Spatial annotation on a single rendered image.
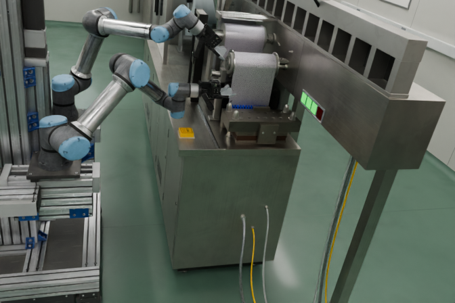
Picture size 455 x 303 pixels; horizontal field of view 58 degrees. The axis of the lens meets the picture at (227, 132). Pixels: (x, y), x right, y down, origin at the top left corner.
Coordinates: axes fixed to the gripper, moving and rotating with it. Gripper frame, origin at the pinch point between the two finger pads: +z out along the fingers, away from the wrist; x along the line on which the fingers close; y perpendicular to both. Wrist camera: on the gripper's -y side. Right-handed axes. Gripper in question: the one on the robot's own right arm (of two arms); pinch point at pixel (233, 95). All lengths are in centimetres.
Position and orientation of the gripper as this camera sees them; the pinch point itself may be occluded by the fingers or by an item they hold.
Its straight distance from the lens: 226.4
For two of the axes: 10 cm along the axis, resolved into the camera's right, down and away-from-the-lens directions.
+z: 9.6, 0.1, 2.8
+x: -2.5, -4.7, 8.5
